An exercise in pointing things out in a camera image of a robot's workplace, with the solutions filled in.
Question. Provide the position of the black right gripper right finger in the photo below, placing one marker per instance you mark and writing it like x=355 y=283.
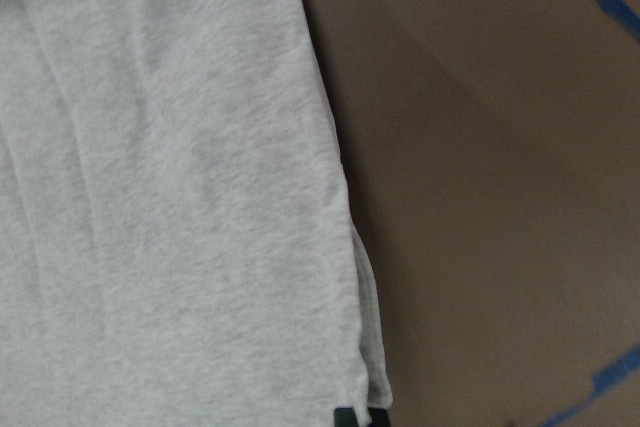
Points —
x=379 y=417

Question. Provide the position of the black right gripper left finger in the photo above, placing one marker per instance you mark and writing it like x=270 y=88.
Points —
x=345 y=417

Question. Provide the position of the grey cartoon print t-shirt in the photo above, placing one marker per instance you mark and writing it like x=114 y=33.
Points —
x=177 y=245

